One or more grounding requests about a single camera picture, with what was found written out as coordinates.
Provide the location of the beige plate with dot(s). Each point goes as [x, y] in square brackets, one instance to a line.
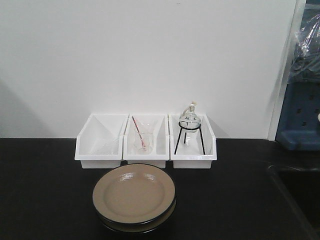
[134, 193]
[139, 228]

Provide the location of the glass beaker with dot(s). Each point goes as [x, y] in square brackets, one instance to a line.
[148, 137]

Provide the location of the white bin middle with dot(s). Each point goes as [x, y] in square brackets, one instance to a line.
[161, 150]

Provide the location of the white bin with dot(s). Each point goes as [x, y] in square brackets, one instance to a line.
[190, 154]
[161, 150]
[99, 145]

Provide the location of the black tripod stand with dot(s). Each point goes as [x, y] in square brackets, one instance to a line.
[201, 142]

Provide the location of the red glass stirring rod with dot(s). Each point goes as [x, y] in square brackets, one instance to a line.
[143, 145]

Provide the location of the glass alcohol lamp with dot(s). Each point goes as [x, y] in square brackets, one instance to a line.
[189, 120]

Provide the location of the white bin right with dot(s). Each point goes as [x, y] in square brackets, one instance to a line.
[190, 154]

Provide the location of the white bin left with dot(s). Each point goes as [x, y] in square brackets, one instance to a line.
[99, 145]

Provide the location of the blue-grey drying pegboard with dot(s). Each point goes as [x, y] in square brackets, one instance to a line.
[298, 128]

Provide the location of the plastic bag of pegs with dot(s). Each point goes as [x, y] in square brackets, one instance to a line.
[306, 61]

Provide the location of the black lab sink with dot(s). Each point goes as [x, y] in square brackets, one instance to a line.
[301, 189]

